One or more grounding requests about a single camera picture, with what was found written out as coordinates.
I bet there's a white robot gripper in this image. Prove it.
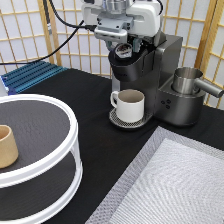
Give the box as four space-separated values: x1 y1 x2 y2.
81 0 162 53

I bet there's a white coffee pod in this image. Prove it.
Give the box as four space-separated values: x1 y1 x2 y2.
115 43 132 59

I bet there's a grey pod coffee machine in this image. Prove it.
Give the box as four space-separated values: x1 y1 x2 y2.
108 33 205 130

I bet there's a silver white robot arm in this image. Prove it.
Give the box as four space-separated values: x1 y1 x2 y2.
81 0 163 52

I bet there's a white ceramic coffee mug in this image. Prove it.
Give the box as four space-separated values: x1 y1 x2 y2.
110 89 145 123

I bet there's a wooden shoji folding screen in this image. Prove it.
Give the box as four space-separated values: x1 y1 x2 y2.
0 0 224 111

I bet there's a stainless steel milk frother jug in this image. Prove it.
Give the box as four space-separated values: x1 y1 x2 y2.
172 67 224 98

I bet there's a blue ribbed metal block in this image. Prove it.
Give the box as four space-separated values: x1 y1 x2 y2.
2 61 66 94

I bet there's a grey woven placemat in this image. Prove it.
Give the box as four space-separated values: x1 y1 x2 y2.
85 127 224 224

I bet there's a white two-tier round shelf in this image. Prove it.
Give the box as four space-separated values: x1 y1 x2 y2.
0 94 83 224

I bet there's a tan beige cup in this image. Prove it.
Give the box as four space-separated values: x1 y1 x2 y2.
0 125 18 168

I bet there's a black cable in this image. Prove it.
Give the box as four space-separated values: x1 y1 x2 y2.
0 0 98 66

